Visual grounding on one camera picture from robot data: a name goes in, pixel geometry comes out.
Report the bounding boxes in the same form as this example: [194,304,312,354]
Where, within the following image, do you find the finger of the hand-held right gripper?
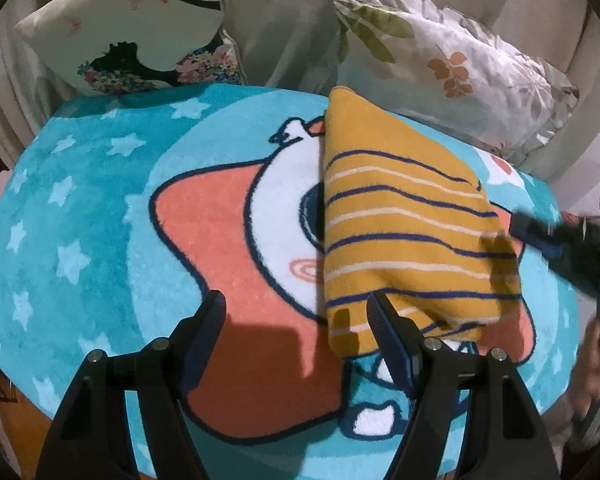
[509,210,568,262]

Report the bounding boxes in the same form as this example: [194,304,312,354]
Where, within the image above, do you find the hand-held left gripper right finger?
[366,292,561,480]

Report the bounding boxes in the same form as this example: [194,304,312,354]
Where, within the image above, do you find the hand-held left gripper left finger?
[35,290,228,480]

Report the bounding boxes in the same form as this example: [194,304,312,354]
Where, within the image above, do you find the yellow striped shirt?
[320,85,523,358]

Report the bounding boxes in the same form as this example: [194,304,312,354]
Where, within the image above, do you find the person's right hand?
[566,310,600,443]

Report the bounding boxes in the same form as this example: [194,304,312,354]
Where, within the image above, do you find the white leaf print pillow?
[330,0,581,166]

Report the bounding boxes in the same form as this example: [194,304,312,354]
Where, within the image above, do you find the blue cartoon star rug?
[0,82,581,476]

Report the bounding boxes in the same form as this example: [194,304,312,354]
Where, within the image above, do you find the white figure print pillow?
[15,0,248,96]

